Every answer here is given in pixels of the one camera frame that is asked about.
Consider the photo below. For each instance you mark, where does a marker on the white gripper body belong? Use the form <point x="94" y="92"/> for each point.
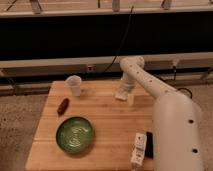
<point x="127" y="84"/>

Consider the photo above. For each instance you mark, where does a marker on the translucent yellowish gripper finger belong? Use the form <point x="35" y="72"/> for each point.
<point x="130" y="99"/>

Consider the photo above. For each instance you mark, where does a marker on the white sponge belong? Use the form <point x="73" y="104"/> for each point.
<point x="121" y="95"/>

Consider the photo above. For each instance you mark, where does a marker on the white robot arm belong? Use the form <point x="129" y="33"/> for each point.
<point x="176" y="144"/>

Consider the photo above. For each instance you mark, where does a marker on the green ceramic bowl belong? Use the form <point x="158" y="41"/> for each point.
<point x="74" y="135"/>

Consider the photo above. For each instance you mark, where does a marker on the wooden cutting board table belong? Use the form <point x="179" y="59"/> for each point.
<point x="115" y="124"/>

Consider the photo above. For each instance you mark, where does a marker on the clear plastic cup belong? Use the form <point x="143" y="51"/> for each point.
<point x="74" y="83"/>

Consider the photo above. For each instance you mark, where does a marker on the black rectangular device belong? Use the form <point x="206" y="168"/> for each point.
<point x="149" y="145"/>

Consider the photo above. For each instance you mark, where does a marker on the white rectangular box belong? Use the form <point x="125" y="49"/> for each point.
<point x="138" y="153"/>

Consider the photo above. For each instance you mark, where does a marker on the brown sausage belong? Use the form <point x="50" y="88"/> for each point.
<point x="63" y="106"/>

